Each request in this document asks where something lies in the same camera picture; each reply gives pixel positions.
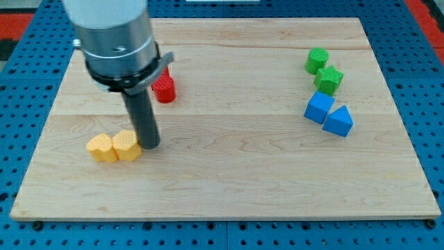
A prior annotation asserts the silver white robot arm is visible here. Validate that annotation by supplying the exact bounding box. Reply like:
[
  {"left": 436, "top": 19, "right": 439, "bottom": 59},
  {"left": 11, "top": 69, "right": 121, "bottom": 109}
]
[{"left": 62, "top": 0, "right": 173, "bottom": 95}]

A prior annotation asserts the red star block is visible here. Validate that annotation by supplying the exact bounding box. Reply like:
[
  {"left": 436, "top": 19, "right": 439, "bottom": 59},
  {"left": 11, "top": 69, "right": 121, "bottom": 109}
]
[{"left": 161, "top": 67, "right": 171, "bottom": 78}]

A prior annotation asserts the green star block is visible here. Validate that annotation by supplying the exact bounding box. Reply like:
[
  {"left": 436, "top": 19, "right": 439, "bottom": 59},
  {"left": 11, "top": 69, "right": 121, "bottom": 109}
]
[{"left": 314, "top": 66, "right": 344, "bottom": 97}]

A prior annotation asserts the light wooden board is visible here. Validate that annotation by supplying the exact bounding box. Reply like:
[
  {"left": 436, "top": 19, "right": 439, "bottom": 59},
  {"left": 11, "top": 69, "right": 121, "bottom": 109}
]
[{"left": 10, "top": 18, "right": 441, "bottom": 222}]

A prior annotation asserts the red cylinder block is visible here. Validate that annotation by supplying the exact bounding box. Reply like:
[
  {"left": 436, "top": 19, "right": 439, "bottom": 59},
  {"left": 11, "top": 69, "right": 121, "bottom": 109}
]
[{"left": 151, "top": 75, "right": 176, "bottom": 103}]

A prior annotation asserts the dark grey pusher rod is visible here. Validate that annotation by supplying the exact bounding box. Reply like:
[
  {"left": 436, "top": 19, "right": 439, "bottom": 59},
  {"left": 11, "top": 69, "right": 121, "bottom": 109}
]
[{"left": 121, "top": 90, "right": 160, "bottom": 149}]

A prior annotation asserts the yellow hexagon block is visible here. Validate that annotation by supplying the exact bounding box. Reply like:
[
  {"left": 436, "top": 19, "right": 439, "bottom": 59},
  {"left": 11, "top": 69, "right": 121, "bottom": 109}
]
[{"left": 112, "top": 130, "right": 142, "bottom": 162}]

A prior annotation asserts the blue cube block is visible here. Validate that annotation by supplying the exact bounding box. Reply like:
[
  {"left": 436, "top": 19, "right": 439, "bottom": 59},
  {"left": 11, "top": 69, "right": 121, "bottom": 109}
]
[{"left": 304, "top": 91, "right": 335, "bottom": 124}]

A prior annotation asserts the green cylinder block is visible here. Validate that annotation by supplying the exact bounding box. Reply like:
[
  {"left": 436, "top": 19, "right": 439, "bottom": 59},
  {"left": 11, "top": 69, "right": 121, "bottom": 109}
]
[{"left": 305, "top": 47, "right": 329, "bottom": 74}]

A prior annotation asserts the blue triangular prism block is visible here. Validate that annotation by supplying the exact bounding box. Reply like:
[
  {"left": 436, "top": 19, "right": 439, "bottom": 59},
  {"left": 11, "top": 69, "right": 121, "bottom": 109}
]
[{"left": 323, "top": 106, "right": 354, "bottom": 137}]

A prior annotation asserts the yellow heart block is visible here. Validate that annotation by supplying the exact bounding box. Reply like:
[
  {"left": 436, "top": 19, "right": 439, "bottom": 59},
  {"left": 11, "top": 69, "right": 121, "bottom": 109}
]
[{"left": 86, "top": 133, "right": 118, "bottom": 163}]

